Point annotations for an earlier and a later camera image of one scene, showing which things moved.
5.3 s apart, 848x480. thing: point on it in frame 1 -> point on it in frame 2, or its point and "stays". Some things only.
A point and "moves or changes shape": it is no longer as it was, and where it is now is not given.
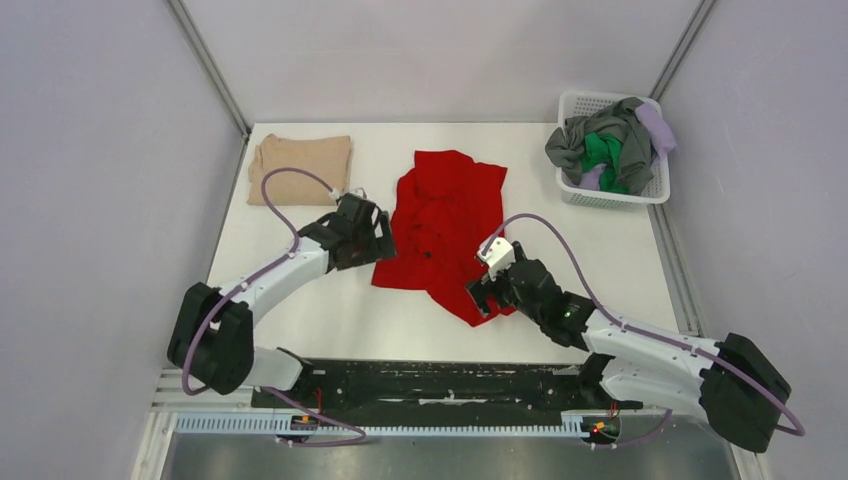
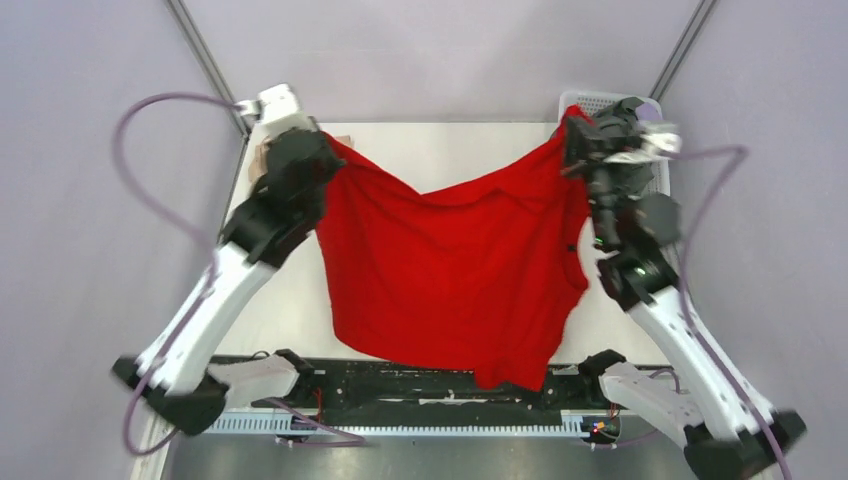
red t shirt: [444, 208] moves or changes shape
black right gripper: [480, 291] -> [587, 147]
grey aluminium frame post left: [208, 63] stays
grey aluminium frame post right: [682, 48] stays
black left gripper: [380, 247] -> [335, 161]
